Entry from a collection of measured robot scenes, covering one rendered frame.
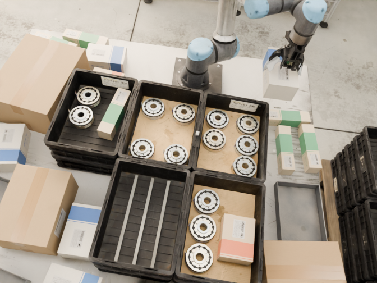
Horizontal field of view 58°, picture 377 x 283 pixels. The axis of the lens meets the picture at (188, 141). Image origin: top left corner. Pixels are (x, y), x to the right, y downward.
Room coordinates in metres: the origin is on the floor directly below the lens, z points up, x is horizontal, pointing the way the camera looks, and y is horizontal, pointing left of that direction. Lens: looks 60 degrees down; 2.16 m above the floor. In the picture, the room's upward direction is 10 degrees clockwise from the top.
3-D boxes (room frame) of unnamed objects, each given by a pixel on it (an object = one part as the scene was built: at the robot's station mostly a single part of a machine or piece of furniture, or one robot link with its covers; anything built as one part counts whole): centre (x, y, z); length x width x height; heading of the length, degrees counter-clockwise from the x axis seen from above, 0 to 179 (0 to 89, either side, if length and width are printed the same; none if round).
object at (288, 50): (0.98, -0.32, 1.25); 0.09 x 0.08 x 0.12; 4
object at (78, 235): (0.30, 0.35, 0.74); 0.20 x 0.12 x 0.09; 2
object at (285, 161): (0.86, -0.47, 0.73); 0.24 x 0.06 x 0.06; 6
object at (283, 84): (1.01, -0.32, 1.09); 0.20 x 0.12 x 0.09; 4
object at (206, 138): (0.78, -0.11, 0.86); 0.10 x 0.10 x 0.01
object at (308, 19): (0.98, -0.32, 1.41); 0.09 x 0.08 x 0.11; 35
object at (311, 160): (0.90, -0.59, 0.73); 0.24 x 0.06 x 0.06; 9
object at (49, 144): (0.77, 0.42, 0.92); 0.40 x 0.30 x 0.02; 0
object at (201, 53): (1.20, 0.02, 0.91); 0.13 x 0.12 x 0.14; 125
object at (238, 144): (0.77, -0.26, 0.86); 0.10 x 0.10 x 0.01
